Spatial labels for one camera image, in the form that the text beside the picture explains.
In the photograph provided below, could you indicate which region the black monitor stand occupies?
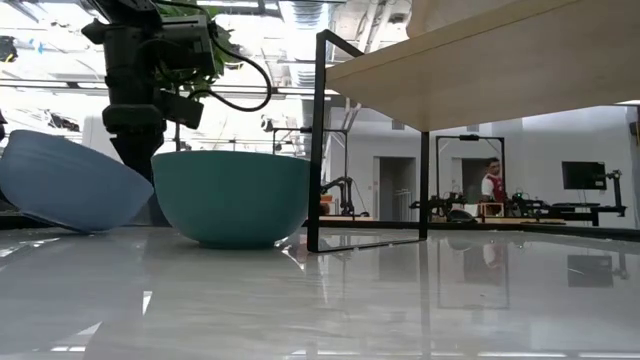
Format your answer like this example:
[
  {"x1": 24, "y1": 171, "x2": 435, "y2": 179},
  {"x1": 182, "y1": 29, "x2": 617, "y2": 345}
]
[{"x1": 605, "y1": 168, "x2": 627, "y2": 217}]

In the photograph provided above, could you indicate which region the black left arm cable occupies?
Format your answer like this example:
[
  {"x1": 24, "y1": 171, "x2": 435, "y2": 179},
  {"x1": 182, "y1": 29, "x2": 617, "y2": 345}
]
[{"x1": 187, "y1": 29, "x2": 274, "y2": 114}]

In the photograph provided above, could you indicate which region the green bowl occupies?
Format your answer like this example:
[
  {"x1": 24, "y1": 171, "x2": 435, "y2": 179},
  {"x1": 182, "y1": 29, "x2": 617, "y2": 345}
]
[{"x1": 151, "y1": 149, "x2": 312, "y2": 250}]

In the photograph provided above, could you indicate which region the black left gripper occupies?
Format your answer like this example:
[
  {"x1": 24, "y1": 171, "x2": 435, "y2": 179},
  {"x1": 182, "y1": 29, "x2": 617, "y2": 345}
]
[{"x1": 102, "y1": 39, "x2": 204, "y2": 186}]

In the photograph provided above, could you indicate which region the black metal table frame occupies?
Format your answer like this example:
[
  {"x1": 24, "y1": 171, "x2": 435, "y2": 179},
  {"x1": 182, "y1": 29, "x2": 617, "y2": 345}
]
[{"x1": 0, "y1": 214, "x2": 640, "y2": 242}]

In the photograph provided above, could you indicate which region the person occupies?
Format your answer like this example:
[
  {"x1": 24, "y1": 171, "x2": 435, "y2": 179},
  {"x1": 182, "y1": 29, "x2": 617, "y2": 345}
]
[{"x1": 480, "y1": 156, "x2": 508, "y2": 204}]

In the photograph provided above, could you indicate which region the wooden shelf with black legs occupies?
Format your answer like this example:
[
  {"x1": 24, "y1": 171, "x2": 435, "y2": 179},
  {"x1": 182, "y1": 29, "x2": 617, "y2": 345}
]
[{"x1": 306, "y1": 0, "x2": 640, "y2": 254}]

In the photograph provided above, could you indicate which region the background robot rig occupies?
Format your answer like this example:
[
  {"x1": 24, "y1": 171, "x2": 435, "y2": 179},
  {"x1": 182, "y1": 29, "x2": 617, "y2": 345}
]
[
  {"x1": 509, "y1": 188, "x2": 556, "y2": 219},
  {"x1": 409, "y1": 191, "x2": 482, "y2": 224}
]

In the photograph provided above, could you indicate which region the black background frame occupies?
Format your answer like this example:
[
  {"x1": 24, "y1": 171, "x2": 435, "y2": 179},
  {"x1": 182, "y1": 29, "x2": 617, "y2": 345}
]
[{"x1": 435, "y1": 133, "x2": 507, "y2": 211}]

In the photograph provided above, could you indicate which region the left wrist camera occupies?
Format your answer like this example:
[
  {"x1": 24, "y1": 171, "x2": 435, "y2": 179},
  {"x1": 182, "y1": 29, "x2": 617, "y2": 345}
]
[{"x1": 158, "y1": 13, "x2": 217, "y2": 77}]

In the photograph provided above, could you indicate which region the black monitor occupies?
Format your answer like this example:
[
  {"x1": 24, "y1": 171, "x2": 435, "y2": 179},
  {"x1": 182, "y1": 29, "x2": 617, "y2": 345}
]
[{"x1": 561, "y1": 160, "x2": 608, "y2": 191}]

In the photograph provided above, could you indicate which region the black background desk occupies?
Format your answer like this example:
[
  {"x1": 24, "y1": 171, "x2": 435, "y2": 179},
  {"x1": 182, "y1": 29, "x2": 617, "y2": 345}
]
[{"x1": 549, "y1": 201, "x2": 629, "y2": 227}]

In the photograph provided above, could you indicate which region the blue bowl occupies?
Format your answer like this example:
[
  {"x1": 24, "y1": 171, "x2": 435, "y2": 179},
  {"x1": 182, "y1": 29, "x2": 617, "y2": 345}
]
[{"x1": 0, "y1": 129, "x2": 155, "y2": 234}]

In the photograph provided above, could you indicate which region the green leafy plant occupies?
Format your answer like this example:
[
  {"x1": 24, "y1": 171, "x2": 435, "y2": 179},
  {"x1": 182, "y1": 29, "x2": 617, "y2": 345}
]
[{"x1": 159, "y1": 0, "x2": 244, "y2": 101}]

